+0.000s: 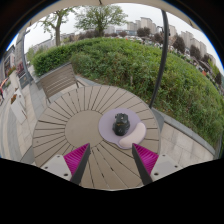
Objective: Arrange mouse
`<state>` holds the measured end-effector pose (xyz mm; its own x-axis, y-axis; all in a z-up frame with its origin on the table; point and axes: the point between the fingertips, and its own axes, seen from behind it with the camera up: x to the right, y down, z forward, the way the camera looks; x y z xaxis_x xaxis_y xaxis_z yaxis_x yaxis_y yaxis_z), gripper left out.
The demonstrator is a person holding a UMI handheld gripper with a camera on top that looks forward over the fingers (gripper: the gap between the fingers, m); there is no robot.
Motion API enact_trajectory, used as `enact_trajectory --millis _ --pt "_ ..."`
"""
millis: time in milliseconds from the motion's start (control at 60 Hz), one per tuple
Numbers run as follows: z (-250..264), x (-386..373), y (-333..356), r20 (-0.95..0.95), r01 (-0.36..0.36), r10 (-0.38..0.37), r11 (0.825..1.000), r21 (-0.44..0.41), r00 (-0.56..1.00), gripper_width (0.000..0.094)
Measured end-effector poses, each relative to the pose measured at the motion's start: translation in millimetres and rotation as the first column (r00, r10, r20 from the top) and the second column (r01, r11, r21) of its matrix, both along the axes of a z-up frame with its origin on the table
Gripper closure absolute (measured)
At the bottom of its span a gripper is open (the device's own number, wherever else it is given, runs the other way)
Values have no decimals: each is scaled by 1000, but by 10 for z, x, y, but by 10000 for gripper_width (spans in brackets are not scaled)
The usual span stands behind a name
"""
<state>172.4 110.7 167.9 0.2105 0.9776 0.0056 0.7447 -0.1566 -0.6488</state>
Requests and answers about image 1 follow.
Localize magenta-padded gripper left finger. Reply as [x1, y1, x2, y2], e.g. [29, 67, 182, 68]
[39, 143, 92, 186]

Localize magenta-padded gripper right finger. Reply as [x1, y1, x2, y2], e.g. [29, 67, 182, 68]
[131, 143, 184, 186]

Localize black computer mouse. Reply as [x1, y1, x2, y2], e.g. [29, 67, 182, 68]
[112, 112, 131, 137]

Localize lilac mouse pad with wrist rest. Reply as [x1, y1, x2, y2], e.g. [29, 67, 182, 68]
[98, 107, 147, 150]

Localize white planter box with flowers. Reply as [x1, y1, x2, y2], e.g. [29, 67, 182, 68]
[9, 93, 28, 125]

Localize slatted brown outdoor chair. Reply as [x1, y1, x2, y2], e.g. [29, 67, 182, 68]
[39, 62, 86, 104]

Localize green hedge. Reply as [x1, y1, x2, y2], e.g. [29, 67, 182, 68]
[31, 37, 224, 148]

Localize dark curved parasol pole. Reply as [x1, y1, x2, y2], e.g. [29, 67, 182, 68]
[148, 9, 170, 109]

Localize tall grey sign pillar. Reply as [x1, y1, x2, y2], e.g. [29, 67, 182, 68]
[14, 29, 34, 88]

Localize slender leaning tree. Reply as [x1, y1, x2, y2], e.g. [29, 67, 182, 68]
[39, 7, 76, 47]

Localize distant apartment buildings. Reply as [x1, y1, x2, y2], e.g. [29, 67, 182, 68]
[126, 16, 214, 61]

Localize bushy round-crowned tree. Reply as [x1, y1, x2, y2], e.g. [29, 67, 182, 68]
[74, 4, 128, 38]

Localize beige parasol canopy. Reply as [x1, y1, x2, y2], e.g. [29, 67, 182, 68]
[24, 0, 204, 33]

